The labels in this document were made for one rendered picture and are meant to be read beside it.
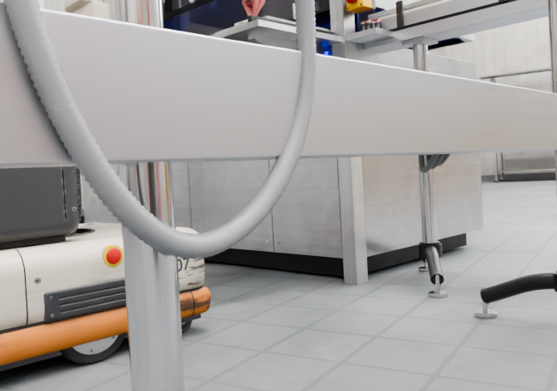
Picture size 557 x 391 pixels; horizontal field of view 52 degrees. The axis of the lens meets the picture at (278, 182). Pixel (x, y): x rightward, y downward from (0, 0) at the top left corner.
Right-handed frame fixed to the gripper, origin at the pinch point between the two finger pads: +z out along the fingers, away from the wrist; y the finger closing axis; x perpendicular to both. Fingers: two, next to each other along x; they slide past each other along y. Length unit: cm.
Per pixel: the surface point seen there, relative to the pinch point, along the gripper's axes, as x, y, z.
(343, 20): -13.2, 31.1, -7.0
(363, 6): -22.1, 30.2, -9.5
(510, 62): 301, 969, -310
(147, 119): -90, -93, 62
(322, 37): -11.4, 22.0, 1.8
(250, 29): -6.2, -6.1, 6.6
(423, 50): -35, 48, 3
